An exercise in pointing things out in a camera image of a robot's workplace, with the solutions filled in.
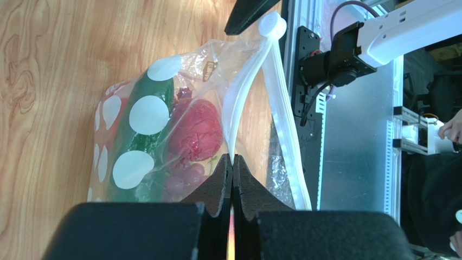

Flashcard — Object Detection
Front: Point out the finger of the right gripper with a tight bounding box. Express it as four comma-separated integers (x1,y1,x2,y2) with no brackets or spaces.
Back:
224,0,280,36

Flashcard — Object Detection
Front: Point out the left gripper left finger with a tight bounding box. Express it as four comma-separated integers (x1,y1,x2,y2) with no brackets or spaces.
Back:
43,154,231,259

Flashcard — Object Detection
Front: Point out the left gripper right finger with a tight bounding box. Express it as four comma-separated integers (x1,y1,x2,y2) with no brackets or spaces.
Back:
233,155,414,259

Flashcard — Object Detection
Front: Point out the purple grapes bunch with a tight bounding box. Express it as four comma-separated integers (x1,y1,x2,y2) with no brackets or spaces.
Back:
162,163,209,203

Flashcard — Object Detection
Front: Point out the red strawberry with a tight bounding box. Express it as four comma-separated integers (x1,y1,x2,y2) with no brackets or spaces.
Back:
169,98,223,161

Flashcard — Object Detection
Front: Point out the clear polka dot zip bag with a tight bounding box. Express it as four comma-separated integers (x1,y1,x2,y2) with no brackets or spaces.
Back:
87,11,312,210

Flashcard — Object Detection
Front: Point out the green cucumber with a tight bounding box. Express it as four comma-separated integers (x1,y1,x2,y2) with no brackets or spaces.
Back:
105,73,174,202

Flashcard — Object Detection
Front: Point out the red apple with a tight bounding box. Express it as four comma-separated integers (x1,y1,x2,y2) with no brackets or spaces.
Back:
93,80,131,168

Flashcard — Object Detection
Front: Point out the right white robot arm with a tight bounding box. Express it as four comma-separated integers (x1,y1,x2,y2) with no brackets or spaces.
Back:
284,1,461,87

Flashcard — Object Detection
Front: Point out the operator hand background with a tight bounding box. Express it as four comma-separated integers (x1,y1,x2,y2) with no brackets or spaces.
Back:
438,110,462,144

